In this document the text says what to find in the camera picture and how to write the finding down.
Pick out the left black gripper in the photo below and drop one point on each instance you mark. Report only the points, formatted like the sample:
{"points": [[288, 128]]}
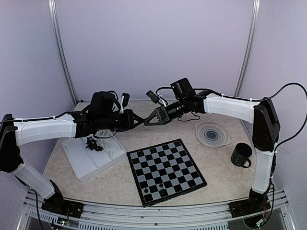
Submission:
{"points": [[130, 115]]}

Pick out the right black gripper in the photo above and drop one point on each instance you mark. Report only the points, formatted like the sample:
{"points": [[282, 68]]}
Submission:
{"points": [[162, 115]]}

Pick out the black white chessboard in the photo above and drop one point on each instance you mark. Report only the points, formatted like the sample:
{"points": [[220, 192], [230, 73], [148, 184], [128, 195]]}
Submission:
{"points": [[169, 163]]}

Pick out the white plastic tray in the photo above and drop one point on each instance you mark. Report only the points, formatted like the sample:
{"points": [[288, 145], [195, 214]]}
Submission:
{"points": [[87, 163]]}

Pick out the black chess bishop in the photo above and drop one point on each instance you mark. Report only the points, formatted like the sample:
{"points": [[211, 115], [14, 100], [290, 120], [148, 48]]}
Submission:
{"points": [[162, 191]]}

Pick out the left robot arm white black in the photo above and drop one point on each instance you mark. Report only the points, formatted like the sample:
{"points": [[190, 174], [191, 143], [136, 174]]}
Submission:
{"points": [[105, 112]]}

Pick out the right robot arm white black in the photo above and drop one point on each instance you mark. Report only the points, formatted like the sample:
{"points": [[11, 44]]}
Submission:
{"points": [[258, 112]]}

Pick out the pile of white chess pieces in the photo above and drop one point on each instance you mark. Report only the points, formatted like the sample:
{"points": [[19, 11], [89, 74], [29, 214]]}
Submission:
{"points": [[110, 144]]}

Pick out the pile of black chess pieces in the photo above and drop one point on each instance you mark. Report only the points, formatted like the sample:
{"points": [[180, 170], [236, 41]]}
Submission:
{"points": [[91, 144]]}

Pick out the grey spiral collapsible bowl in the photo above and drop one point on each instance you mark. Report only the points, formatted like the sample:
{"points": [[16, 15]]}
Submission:
{"points": [[212, 135]]}

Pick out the dark green mug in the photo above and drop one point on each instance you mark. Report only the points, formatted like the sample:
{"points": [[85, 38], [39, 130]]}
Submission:
{"points": [[241, 155]]}

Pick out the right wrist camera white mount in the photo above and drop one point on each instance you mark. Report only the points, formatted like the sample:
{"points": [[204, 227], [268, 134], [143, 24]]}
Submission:
{"points": [[157, 98]]}

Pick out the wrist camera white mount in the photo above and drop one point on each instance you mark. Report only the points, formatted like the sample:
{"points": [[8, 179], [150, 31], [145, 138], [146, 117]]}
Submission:
{"points": [[157, 98], [124, 100]]}

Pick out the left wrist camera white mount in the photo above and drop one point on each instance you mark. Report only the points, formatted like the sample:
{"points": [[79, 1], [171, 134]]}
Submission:
{"points": [[124, 100]]}

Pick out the aluminium front frame rail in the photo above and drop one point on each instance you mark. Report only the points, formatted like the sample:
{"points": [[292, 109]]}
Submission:
{"points": [[98, 216]]}

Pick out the left aluminium corner post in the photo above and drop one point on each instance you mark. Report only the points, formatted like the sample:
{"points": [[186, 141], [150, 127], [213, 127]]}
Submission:
{"points": [[61, 52]]}

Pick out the aluminium corner post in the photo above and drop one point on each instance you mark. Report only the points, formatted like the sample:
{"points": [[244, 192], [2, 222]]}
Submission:
{"points": [[61, 52], [249, 46]]}

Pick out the right aluminium corner post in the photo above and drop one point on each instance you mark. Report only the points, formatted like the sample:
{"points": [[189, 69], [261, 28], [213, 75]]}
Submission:
{"points": [[249, 46]]}

